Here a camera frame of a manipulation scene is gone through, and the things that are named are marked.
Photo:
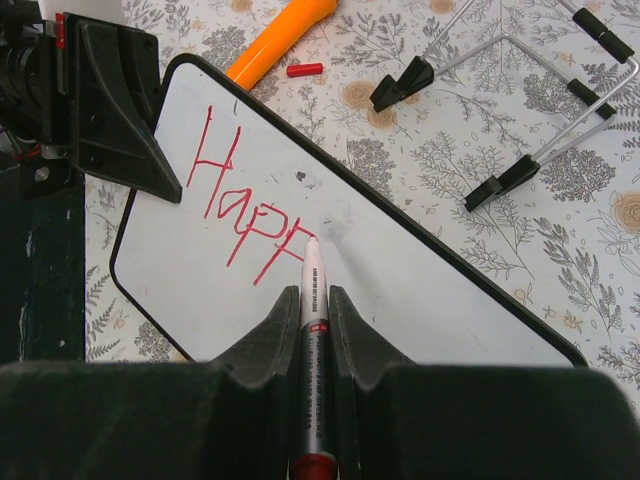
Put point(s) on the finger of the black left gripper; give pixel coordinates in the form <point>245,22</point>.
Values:
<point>112,80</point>

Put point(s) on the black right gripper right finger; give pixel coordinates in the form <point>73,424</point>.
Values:
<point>396,419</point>

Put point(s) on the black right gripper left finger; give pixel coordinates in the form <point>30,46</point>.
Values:
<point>229,418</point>

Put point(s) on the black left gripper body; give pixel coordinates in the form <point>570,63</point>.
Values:
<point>33,113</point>

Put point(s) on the red white marker pen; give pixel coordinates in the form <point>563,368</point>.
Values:
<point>314,449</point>

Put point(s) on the black framed whiteboard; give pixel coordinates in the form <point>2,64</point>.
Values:
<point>208,269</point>

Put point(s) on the red marker cap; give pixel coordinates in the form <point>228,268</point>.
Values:
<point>304,70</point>

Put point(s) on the orange toy microphone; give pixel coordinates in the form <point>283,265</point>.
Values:
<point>294,21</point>

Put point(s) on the floral patterned table mat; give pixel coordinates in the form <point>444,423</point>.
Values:
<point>574,265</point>

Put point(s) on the black front mounting rail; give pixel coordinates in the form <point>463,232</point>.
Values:
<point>42,274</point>

